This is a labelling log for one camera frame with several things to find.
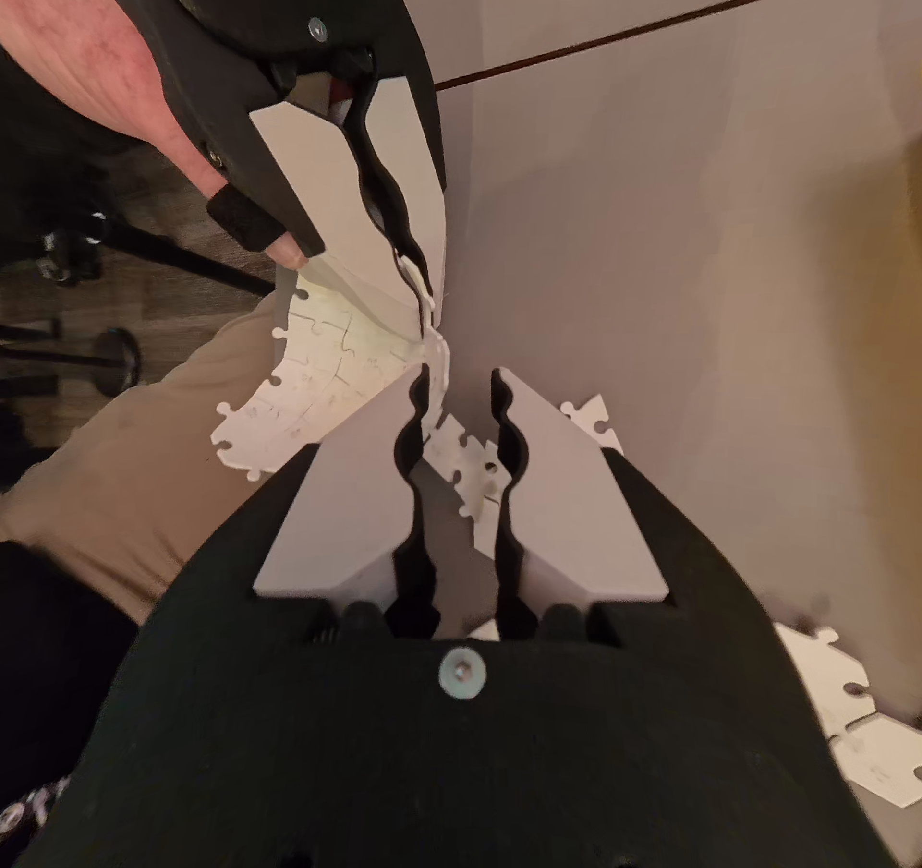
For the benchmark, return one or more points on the person's left hand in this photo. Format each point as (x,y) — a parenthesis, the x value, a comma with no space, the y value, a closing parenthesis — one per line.
(72,25)

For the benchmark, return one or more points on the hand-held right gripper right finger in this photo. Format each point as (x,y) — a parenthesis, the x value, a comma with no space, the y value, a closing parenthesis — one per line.
(583,522)

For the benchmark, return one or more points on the person's tan trouser leg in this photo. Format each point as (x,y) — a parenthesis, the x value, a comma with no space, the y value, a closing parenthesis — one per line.
(144,465)

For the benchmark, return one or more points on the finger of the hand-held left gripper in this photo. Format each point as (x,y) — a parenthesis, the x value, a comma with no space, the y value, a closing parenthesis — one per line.
(317,184)
(418,177)

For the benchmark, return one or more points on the person's left forearm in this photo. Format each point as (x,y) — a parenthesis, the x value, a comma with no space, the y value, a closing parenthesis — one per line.
(43,112)

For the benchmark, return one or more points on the white puzzle pieces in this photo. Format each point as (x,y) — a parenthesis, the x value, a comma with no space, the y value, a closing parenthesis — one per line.
(468,465)

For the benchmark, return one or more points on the partly built white puzzle ball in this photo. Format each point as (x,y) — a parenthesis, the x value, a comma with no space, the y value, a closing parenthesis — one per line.
(310,393)

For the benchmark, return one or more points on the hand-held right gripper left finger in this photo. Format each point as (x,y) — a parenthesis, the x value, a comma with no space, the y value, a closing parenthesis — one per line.
(338,515)

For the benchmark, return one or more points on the wooden-edged white table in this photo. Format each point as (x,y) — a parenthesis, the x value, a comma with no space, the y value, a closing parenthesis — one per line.
(547,11)

